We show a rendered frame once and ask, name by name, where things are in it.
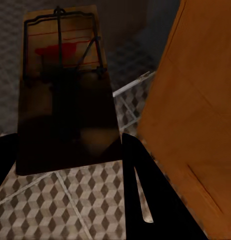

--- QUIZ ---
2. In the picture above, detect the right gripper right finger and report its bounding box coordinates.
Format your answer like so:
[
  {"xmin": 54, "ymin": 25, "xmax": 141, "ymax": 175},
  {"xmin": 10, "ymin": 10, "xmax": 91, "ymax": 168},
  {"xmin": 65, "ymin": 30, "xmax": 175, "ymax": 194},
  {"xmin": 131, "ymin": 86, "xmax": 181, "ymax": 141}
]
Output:
[{"xmin": 122, "ymin": 133, "xmax": 208, "ymax": 240}]

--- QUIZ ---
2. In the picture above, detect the mousetrap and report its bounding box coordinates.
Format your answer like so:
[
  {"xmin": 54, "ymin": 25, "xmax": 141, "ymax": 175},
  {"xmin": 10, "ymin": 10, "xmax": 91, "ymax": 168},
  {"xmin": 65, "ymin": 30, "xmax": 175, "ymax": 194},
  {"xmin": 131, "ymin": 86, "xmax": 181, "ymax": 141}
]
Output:
[{"xmin": 15, "ymin": 4, "xmax": 123, "ymax": 176}]

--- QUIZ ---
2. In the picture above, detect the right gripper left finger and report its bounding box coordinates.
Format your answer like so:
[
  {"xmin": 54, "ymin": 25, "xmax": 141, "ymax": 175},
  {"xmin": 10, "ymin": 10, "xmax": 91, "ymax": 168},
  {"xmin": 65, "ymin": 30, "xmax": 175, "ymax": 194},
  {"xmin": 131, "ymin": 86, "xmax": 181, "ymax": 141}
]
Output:
[{"xmin": 0, "ymin": 133, "xmax": 19, "ymax": 186}]

